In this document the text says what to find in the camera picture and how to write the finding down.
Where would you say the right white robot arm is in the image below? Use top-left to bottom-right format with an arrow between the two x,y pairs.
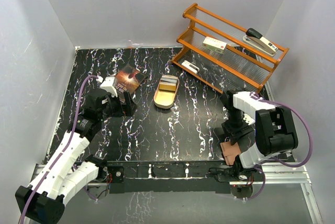
220,91 -> 298,181

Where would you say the black front mounting rail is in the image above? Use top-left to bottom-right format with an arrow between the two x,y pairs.
86,160 -> 265,196

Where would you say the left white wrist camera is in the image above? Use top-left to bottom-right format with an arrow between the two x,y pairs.
100,76 -> 118,97

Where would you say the dark paperback book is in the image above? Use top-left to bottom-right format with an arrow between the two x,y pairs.
115,64 -> 147,103

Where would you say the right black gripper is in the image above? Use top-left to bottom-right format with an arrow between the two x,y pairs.
222,107 -> 253,145

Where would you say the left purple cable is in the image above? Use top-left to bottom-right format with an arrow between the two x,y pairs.
18,75 -> 105,224

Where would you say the beige oval card tray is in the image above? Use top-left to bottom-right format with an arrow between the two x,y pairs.
153,81 -> 180,109

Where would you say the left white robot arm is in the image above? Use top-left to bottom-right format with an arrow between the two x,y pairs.
15,88 -> 136,223

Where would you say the black beige stapler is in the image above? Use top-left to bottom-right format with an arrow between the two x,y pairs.
242,28 -> 278,57

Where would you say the small white black device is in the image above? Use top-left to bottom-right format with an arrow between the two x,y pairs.
181,60 -> 199,74

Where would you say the orange wooden shelf rack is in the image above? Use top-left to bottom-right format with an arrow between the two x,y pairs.
172,3 -> 289,95

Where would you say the white staples box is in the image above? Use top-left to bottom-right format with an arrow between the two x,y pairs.
202,37 -> 227,54

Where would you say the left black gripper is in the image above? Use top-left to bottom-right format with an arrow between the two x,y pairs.
98,91 -> 137,121

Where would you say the pink leather card holder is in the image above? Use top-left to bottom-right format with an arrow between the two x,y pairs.
220,141 -> 241,166

